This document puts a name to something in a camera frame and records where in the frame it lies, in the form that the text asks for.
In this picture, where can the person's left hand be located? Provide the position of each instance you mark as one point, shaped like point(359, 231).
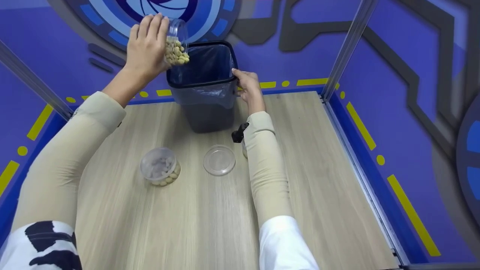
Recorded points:
point(144, 52)

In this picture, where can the person's right forearm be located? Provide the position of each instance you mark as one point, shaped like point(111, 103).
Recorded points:
point(268, 176)

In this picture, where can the clear plastic bin liner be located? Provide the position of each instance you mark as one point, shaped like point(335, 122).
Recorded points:
point(208, 93)

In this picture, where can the lidded clear plastic jar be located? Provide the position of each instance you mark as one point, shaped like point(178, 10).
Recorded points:
point(159, 165)

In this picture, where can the person's right thumb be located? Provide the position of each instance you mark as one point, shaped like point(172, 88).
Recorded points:
point(239, 73)

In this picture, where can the person's right hand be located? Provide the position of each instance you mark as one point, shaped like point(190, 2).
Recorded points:
point(250, 90)

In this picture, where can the clear round plastic lid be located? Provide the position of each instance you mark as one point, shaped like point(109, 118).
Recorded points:
point(219, 160)

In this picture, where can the black wrist band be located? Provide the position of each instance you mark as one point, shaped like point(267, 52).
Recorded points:
point(239, 133)

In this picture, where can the person's left forearm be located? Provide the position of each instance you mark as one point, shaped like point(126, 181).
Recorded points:
point(63, 161)

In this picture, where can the person's left ring finger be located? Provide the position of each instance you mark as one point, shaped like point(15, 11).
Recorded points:
point(144, 26)

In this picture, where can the person's left middle finger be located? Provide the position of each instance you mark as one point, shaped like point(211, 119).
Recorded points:
point(154, 24)

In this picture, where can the person's right fingers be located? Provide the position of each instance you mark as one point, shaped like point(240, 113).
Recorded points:
point(242, 93)

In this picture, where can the person's left index finger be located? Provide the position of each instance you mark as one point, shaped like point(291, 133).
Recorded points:
point(164, 28)

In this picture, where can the person's left little finger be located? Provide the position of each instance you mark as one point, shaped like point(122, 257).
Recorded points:
point(134, 33)

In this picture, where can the pile of peanuts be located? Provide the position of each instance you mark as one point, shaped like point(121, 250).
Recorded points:
point(168, 179)
point(176, 53)

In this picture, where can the black trash bin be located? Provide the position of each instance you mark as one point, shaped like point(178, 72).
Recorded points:
point(208, 114)

